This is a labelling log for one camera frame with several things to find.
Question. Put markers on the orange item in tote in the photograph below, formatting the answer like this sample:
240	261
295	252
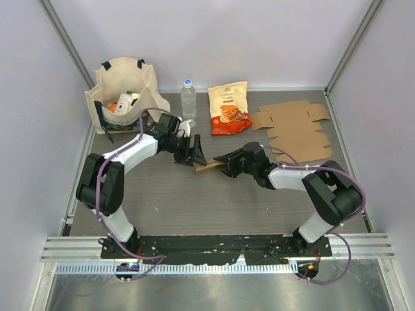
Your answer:
112	107

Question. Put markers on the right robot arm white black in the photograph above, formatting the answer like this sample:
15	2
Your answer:
336	196

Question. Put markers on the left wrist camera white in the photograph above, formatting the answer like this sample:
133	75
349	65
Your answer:
184	129

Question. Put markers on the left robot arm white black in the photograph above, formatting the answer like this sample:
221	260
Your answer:
102	181

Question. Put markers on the white box in tote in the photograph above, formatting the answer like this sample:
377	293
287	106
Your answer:
125	102

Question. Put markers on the aluminium frame rail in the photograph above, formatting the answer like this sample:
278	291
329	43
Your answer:
71	249

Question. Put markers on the cassava chips bag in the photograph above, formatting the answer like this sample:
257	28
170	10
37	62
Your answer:
228	108

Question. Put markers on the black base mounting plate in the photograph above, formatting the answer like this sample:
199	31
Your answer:
215	250

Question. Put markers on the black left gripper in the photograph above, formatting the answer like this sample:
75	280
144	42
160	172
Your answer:
186	157

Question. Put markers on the slotted cable duct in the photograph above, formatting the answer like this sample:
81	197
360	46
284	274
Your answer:
125	268

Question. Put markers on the small brown cardboard box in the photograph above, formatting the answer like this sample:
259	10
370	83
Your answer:
211	164

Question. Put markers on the clear plastic water bottle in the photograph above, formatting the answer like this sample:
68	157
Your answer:
188	100

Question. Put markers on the beige canvas tote bag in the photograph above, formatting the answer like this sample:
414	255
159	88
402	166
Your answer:
126	89

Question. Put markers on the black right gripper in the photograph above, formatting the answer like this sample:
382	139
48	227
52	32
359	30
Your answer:
230	169

